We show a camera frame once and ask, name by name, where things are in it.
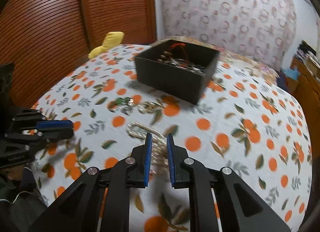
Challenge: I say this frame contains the wooden sideboard cabinet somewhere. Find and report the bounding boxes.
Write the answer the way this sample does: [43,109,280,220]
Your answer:
[290,57,320,162]

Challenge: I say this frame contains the left hand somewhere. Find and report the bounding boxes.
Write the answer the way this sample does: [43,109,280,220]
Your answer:
[5,164,33,181]

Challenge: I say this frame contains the blue tissue paper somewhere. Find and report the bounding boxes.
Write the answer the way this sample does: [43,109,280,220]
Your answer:
[281,68,300,81]

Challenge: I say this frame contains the silver rhinestone chain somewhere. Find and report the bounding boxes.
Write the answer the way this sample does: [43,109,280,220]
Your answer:
[170,57,206,73]

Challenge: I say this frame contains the orange print bed cover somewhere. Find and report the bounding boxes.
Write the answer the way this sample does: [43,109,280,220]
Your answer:
[33,45,312,231]

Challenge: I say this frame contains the red cord bracelet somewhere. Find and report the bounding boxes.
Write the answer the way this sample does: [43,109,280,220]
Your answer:
[167,42,188,60]

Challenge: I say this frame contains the green stone chain bracelet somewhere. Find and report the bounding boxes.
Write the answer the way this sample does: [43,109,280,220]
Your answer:
[109,97,136,116]

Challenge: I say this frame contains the white pearl necklace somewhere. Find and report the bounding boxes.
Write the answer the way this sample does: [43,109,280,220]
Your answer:
[126,121,169,169]

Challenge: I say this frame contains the patterned lace curtain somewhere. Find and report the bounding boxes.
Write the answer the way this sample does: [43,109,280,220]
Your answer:
[161,0,296,70]

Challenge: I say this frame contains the wooden louvered wardrobe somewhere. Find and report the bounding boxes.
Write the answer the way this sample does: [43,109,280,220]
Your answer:
[1,0,156,107]

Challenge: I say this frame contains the black jewelry box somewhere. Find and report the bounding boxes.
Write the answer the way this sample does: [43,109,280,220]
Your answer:
[135,40,220,105]

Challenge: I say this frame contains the yellow plush toy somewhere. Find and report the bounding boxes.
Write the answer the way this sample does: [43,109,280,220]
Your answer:
[88,31,124,60]

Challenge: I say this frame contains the gold ring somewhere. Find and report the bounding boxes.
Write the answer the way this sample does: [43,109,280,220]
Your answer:
[137,103,153,114]

